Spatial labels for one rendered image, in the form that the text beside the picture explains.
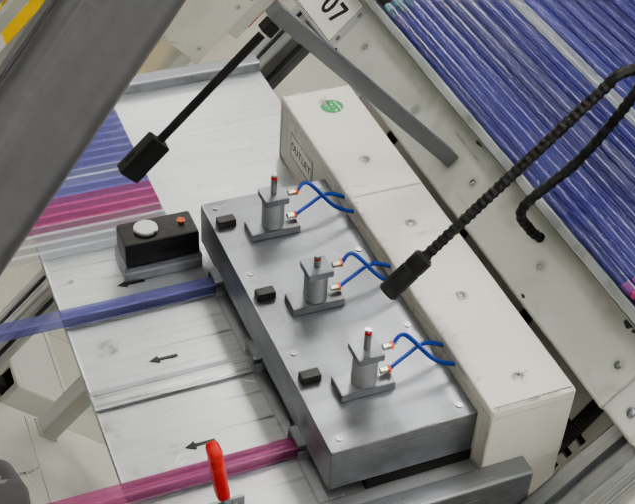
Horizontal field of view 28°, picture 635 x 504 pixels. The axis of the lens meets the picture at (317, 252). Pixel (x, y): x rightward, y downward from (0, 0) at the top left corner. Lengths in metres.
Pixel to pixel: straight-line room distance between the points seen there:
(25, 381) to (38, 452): 1.36
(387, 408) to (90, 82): 0.51
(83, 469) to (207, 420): 0.74
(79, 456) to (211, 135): 0.61
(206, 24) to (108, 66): 1.81
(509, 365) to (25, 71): 0.58
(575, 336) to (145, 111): 0.62
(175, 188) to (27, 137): 0.75
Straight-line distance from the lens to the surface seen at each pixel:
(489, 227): 1.21
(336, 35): 1.48
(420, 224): 1.21
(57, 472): 1.80
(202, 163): 1.41
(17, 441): 1.78
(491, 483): 1.08
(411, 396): 1.07
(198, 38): 2.45
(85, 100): 0.64
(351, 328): 1.12
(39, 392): 3.16
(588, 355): 1.10
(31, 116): 0.63
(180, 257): 1.25
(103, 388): 1.16
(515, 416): 1.06
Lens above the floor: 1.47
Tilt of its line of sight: 13 degrees down
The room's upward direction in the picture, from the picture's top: 46 degrees clockwise
